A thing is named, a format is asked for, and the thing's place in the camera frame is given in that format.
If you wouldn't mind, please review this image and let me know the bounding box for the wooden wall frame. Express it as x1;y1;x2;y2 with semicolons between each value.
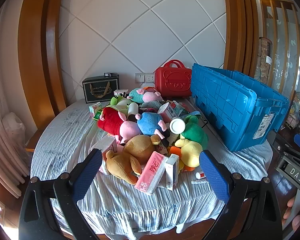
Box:
17;0;67;130
222;0;260;85

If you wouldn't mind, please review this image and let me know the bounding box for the lime green plush toy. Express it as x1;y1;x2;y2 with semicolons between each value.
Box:
111;96;130;108

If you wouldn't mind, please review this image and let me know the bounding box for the red small suitcase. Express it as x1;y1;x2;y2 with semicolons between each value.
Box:
154;59;192;100

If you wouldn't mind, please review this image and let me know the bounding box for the green yellow plush toy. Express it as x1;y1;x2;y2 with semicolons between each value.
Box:
174;115;208;173

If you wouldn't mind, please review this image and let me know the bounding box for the pink tissue pack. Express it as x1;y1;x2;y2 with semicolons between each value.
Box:
91;136;118;174
135;151;169;195

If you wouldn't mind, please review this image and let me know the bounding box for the teal pink pig plush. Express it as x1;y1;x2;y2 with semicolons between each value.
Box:
128;86;163;103

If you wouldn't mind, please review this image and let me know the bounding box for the cloth covered round desktop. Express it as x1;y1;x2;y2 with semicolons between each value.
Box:
30;97;273;235

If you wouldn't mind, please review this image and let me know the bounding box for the blue plastic storage crate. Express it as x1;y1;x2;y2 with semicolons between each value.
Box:
191;63;290;152

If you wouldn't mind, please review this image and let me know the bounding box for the person's right hand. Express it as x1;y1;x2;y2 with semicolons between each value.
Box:
282;196;300;233

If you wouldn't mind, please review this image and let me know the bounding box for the pink white carton box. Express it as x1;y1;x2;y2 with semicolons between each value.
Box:
157;102;177;120

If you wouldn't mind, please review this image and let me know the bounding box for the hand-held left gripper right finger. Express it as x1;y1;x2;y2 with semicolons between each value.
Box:
199;149;283;240

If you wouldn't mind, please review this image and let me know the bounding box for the lint roller refill roll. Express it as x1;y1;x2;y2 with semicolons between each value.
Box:
127;104;140;120

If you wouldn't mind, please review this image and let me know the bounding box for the red white medicine box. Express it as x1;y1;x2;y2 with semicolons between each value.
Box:
164;154;180;190

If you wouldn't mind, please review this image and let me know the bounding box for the green white carton box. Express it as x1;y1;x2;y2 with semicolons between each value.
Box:
171;101;188;115

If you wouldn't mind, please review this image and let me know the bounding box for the translucent plastic bag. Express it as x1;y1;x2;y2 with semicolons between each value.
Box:
2;112;25;145

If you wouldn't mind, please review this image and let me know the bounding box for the mint green small box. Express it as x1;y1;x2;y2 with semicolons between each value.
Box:
89;102;103;114

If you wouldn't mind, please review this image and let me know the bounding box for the wooden glass partition screen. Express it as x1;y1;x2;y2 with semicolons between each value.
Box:
259;0;300;130

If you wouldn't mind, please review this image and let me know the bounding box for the black gift box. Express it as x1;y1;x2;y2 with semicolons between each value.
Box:
82;74;120;104

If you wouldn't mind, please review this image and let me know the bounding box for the white capped medicine bottle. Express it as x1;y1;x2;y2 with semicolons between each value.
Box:
169;117;185;143

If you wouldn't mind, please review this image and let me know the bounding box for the red dress pig plush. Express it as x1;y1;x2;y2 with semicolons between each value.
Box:
97;106;142;142

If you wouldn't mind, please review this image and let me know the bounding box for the brown bear plush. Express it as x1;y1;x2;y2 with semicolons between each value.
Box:
105;134;162;185

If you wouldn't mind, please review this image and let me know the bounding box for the blue pig plush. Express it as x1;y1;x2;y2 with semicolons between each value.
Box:
137;112;170;147

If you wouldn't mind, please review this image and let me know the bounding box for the pale curtain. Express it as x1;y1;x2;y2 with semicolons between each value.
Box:
0;75;24;198

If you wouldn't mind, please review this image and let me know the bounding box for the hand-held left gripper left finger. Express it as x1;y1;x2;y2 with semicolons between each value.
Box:
18;148;103;240

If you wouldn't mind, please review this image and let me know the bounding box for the grey plush toy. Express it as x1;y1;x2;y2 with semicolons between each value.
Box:
141;101;163;109

